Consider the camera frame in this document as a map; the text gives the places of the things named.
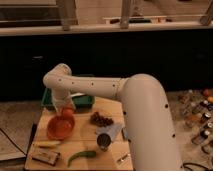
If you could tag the green plastic tray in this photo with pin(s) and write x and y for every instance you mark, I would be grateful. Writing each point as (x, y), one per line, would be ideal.
(80, 100)

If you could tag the red orange bowl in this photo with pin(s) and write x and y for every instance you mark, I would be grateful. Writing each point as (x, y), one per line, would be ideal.
(60, 127)

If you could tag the grey cloth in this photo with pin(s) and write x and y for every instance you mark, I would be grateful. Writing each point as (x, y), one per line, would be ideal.
(111, 130)

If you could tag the wooden railing shelf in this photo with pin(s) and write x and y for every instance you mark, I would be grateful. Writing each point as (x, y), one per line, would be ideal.
(50, 17)

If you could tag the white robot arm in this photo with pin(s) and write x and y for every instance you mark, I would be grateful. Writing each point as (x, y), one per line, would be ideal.
(148, 120)

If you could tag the bunch of dark grapes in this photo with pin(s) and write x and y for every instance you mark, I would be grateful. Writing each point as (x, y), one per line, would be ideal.
(100, 120)

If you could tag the silver fork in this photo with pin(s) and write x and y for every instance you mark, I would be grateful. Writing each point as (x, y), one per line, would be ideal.
(123, 158)

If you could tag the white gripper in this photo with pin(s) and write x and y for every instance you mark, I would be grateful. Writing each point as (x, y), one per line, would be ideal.
(61, 99)

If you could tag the yellow banana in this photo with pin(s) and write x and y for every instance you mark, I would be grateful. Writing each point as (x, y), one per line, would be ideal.
(46, 144)

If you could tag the metal cup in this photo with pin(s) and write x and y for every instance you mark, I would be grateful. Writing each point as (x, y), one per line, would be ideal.
(103, 141)

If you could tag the red apple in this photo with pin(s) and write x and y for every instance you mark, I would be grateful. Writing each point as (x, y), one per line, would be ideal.
(67, 112)

